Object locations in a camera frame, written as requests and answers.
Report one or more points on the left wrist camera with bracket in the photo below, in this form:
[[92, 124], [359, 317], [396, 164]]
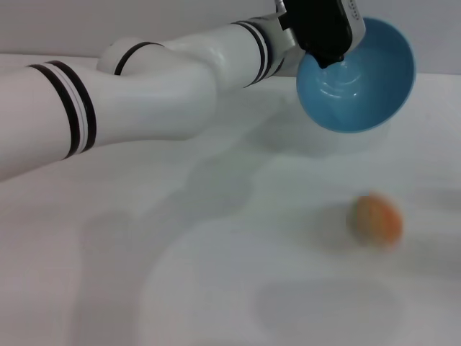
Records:
[[324, 25]]

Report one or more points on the orange striped bread loaf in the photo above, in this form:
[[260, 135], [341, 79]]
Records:
[[376, 220]]

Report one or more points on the blue bowl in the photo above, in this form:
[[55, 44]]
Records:
[[360, 97]]

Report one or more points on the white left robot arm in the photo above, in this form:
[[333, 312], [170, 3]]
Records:
[[144, 101]]

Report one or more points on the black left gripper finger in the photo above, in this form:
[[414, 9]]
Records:
[[329, 60]]

